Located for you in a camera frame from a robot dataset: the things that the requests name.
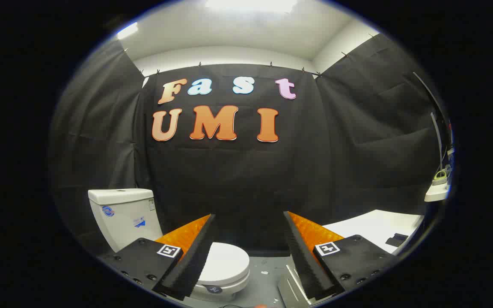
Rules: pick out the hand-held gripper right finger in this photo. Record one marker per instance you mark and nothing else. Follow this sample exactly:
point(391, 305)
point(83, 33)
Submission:
point(306, 265)

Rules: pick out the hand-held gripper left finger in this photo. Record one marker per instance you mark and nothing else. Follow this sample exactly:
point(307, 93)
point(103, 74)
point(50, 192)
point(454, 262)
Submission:
point(191, 265)

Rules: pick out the white toilet lid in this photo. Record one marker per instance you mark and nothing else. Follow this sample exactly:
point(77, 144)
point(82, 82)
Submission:
point(225, 261)

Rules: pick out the white toilet tank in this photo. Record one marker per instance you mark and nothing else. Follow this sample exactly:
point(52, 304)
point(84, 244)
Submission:
point(122, 214)

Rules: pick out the white drawer cabinet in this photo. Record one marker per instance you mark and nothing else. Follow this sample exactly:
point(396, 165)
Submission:
point(366, 226)

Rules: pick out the flat black item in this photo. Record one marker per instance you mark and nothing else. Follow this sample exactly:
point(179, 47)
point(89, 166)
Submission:
point(396, 239)

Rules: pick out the black backdrop cloth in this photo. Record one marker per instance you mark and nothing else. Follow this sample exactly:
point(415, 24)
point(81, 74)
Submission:
point(238, 179)

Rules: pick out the white shelf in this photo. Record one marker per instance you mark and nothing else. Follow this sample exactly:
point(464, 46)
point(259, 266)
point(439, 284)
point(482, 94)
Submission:
point(437, 193)

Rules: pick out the green grey object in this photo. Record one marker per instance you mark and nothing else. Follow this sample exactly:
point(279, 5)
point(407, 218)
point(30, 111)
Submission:
point(440, 177)

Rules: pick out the ceiling light panel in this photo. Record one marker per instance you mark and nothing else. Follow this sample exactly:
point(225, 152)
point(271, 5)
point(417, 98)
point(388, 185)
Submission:
point(250, 5)

